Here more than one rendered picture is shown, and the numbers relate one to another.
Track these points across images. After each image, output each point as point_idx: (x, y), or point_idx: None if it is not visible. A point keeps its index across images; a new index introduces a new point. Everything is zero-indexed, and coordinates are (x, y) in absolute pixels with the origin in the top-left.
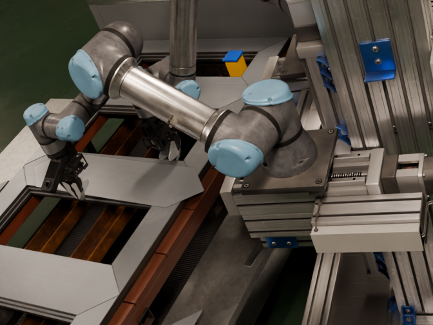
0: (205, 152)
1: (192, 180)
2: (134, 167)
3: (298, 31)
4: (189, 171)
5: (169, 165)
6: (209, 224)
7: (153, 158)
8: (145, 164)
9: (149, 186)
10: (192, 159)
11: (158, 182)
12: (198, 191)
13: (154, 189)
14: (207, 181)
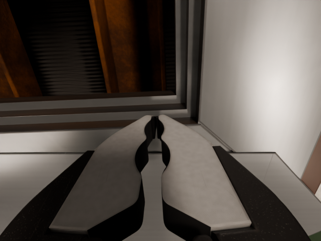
0: (310, 54)
1: (284, 199)
2: (5, 184)
3: None
4: (256, 170)
5: (149, 157)
6: (165, 49)
7: (35, 134)
8: (32, 163)
9: (139, 232)
10: (248, 112)
11: (158, 220)
12: (320, 226)
13: (165, 237)
14: (312, 160)
